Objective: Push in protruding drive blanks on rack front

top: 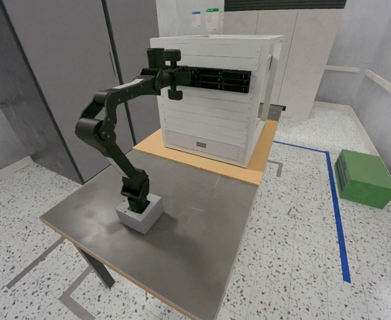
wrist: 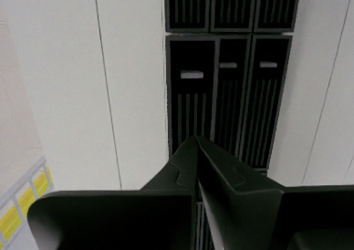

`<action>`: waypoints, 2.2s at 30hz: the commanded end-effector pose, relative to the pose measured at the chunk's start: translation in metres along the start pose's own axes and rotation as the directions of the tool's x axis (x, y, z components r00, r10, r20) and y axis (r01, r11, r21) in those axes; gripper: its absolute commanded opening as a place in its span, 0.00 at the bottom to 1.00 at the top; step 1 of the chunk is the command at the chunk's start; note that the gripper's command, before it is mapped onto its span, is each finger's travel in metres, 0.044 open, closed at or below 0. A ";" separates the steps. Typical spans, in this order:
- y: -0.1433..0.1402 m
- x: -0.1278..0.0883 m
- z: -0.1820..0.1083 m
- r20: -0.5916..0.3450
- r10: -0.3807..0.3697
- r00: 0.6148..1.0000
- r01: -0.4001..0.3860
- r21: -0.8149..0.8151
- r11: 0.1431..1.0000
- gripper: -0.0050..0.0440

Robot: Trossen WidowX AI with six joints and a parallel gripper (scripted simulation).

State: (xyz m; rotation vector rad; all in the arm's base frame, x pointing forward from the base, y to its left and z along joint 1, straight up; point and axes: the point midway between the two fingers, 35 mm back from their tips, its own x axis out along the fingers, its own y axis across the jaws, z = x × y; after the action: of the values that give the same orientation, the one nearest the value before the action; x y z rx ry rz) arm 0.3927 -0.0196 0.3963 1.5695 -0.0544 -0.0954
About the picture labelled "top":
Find tan wooden board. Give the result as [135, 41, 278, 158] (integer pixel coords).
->
[133, 120, 278, 186]

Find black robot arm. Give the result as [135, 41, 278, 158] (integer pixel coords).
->
[75, 48, 191, 214]

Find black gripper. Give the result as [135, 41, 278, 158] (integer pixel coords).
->
[163, 49, 183, 101]

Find white rack cabinet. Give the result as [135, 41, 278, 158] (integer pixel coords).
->
[150, 35, 284, 168]

